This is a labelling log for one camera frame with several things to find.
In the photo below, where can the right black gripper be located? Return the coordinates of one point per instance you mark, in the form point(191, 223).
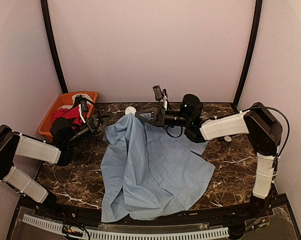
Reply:
point(156, 113)

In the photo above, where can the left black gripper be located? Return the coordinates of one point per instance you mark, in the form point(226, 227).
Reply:
point(96, 123)

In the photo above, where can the light blue shirt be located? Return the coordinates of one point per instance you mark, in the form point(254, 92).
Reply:
point(148, 174)

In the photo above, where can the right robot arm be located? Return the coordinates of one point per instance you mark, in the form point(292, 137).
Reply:
point(264, 132)

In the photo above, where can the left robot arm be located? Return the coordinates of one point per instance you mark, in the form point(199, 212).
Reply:
point(13, 145)

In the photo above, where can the red cloth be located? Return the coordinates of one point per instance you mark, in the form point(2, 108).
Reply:
point(66, 113)

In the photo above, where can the orange plastic basket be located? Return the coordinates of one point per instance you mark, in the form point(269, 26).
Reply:
point(66, 99)

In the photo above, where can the white cloth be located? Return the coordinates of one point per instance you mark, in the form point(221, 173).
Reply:
point(77, 98)

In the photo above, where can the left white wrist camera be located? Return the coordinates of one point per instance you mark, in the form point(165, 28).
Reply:
point(81, 113)

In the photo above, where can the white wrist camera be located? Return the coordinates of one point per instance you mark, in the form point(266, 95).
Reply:
point(161, 96)
point(81, 113)

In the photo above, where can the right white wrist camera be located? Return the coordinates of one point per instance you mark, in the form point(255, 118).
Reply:
point(161, 96)

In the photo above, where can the black left frame pole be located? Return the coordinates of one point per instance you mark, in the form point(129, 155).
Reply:
point(52, 45)

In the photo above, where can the black frame pole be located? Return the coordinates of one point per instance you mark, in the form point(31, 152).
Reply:
point(249, 52)
point(52, 45)

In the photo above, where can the black right frame pole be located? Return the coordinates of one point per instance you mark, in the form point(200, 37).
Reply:
point(249, 52)

